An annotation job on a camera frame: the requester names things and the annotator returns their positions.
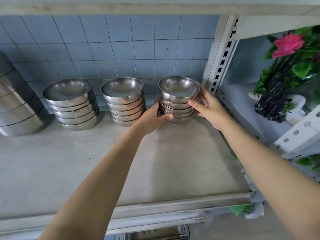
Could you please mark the stack of wide steel bowls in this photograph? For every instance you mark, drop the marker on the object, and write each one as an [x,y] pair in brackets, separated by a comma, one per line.
[72,104]

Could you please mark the white slotted metal shelf rack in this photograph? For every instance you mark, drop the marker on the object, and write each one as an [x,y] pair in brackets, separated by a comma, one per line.
[220,52]

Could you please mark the person's right forearm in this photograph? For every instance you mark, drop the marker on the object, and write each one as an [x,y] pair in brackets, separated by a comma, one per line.
[270,172]

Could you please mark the black white marbled vase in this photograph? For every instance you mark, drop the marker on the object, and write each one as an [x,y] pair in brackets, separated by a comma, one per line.
[273,102]

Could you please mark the stack of small steel bowls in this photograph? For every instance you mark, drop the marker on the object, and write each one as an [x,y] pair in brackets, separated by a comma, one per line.
[123,102]
[177,97]

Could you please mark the person's left thumb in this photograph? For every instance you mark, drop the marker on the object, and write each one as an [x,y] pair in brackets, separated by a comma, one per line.
[166,117]

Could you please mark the pink artificial flower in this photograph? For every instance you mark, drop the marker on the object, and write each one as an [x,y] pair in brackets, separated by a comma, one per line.
[287,44]

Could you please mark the stack of large steel basins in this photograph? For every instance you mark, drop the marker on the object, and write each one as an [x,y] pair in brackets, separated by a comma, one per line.
[17,107]

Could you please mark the person's right thumb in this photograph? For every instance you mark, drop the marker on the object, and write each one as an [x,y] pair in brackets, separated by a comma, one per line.
[195,103]

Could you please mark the person's right hand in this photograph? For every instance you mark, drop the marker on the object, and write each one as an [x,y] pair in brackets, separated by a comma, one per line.
[213,111]

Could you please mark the white ceramic pot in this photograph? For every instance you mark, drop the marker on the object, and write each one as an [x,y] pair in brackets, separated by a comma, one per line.
[297,107]

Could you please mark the person's left forearm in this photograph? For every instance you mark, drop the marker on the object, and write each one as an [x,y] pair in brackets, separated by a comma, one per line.
[100,182]

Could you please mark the person's left hand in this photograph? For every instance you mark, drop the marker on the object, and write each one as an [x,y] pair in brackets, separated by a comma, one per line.
[150,121]

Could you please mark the green artificial leaves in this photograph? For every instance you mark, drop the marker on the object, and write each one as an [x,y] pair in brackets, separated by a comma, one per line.
[308,162]
[240,209]

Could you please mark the artificial green leafy plant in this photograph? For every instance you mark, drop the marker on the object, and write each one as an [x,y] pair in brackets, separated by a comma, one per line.
[300,68]

